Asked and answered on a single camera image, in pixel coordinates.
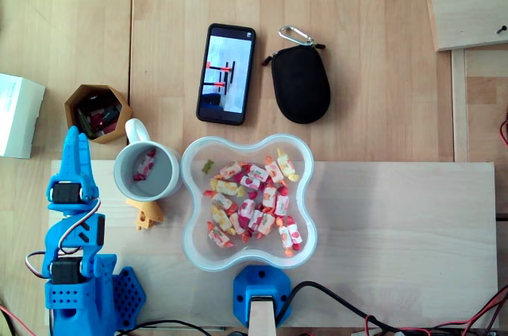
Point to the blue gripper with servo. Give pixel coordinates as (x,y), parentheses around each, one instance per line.
(66,193)

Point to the clear plastic lobed bowl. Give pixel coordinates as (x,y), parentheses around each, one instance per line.
(258,254)

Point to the blue 3D-printed robot arm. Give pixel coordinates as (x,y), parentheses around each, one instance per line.
(55,232)

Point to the green small part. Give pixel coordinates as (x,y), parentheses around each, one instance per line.
(82,119)

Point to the red small part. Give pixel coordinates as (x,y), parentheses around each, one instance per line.
(101,121)

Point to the brown hexagonal printed cup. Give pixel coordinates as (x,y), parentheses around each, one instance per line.
(115,135)

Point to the black small part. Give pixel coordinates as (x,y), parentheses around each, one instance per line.
(111,111)

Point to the red-print wrapped candy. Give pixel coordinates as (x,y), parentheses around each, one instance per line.
(295,233)
(145,164)
(282,204)
(256,220)
(257,172)
(249,182)

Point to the white cardboard box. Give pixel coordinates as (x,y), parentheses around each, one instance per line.
(16,113)

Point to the white mug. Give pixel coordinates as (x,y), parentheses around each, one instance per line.
(158,187)

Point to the orange printed plastic part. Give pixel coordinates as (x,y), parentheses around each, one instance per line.
(148,211)

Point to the yellow-green gummy bear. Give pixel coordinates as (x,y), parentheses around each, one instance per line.
(207,167)

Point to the black smartphone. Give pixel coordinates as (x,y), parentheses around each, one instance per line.
(226,74)

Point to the black zip pouch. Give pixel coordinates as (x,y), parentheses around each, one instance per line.
(301,86)

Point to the silver carabiner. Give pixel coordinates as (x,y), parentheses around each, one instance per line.
(309,40)

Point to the light wooden base board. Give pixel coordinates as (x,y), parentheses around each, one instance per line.
(397,232)

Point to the black screw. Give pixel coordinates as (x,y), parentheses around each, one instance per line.
(502,28)

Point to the blue printed camera mount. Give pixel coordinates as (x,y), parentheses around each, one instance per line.
(242,296)

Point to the wooden camera post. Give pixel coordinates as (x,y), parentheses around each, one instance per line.
(262,320)

